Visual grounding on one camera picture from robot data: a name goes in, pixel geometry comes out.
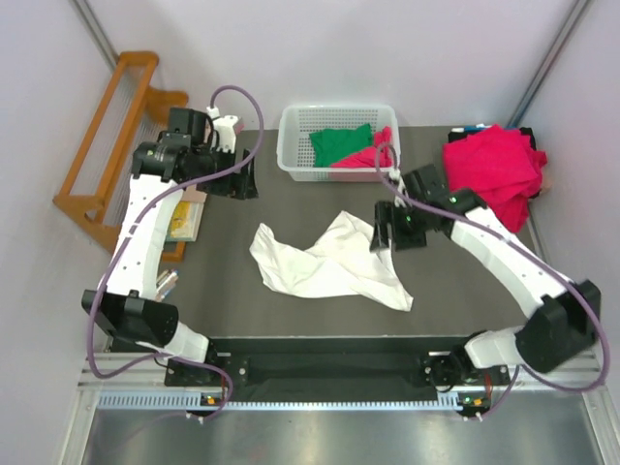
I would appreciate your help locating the brown cardboard sheet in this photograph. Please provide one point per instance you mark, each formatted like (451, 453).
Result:
(193, 195)

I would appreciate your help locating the white t-shirt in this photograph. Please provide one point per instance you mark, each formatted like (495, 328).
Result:
(340, 263)

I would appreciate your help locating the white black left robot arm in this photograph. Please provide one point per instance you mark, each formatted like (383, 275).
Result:
(196, 150)

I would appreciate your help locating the green t-shirt in basket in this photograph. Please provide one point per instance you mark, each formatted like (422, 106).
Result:
(333, 145)

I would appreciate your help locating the white plastic laundry basket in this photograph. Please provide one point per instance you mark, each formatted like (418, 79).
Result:
(296, 155)

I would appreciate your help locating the bundle of marker pens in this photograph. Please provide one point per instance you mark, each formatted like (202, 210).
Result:
(165, 282)

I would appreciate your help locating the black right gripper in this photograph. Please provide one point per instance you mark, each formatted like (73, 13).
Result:
(387, 215)

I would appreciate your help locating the stack of folded pink shirts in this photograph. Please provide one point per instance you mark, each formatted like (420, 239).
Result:
(500, 166)

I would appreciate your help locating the pink t-shirt in basket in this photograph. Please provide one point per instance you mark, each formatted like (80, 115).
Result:
(365, 158)

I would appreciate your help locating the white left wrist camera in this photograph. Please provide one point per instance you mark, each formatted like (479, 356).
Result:
(223, 130)

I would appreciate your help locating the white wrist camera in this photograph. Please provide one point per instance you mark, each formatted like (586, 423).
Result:
(396, 184)
(223, 130)

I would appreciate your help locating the black folded shirt under stack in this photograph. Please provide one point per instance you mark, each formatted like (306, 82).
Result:
(461, 133)

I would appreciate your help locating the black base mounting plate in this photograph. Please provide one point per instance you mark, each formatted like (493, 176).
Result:
(346, 369)

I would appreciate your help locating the yellow picture book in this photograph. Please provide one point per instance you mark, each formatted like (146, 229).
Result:
(185, 222)

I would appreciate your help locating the orange wooden rack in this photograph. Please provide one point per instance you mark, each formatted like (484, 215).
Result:
(131, 110)

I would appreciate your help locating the aluminium frame rail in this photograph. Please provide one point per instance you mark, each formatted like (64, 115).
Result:
(178, 387)

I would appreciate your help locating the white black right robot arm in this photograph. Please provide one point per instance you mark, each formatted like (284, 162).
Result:
(559, 312)

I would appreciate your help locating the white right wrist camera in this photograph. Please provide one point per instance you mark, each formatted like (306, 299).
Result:
(396, 184)

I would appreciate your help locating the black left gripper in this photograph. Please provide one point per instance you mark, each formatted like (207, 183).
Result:
(232, 176)

